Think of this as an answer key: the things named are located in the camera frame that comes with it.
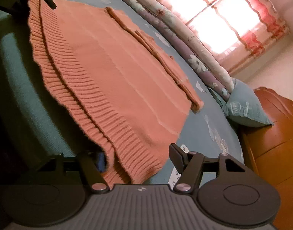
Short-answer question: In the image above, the blue floral bed sheet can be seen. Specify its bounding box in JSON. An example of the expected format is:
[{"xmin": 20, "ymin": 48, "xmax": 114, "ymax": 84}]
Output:
[{"xmin": 0, "ymin": 0, "xmax": 245, "ymax": 192}]

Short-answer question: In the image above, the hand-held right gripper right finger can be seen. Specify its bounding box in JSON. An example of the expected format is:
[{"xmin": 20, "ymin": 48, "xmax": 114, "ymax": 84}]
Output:
[{"xmin": 169, "ymin": 144, "xmax": 246, "ymax": 193}]

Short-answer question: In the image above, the pink striped knit sweater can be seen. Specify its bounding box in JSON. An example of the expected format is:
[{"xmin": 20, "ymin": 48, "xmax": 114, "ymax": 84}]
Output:
[{"xmin": 27, "ymin": 0, "xmax": 204, "ymax": 188}]

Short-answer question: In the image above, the blue printed pillow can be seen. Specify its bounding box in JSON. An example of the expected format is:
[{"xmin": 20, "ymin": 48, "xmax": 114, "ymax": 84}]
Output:
[{"xmin": 207, "ymin": 79, "xmax": 274, "ymax": 127}]

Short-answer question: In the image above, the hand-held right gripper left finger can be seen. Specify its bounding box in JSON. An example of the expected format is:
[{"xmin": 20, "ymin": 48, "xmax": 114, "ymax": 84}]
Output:
[{"xmin": 39, "ymin": 151, "xmax": 109, "ymax": 193}]

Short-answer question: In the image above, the pink plaid curtain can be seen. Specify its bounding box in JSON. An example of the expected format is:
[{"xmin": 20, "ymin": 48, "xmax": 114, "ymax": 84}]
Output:
[{"xmin": 146, "ymin": 0, "xmax": 291, "ymax": 75}]

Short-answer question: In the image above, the folded pink purple floral quilt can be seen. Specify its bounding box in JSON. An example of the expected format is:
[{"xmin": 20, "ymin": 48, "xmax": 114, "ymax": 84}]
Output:
[{"xmin": 94, "ymin": 0, "xmax": 236, "ymax": 101}]

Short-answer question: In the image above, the wooden headboard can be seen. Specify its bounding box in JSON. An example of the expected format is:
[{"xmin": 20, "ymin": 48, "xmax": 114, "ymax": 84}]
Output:
[{"xmin": 240, "ymin": 87, "xmax": 293, "ymax": 230}]

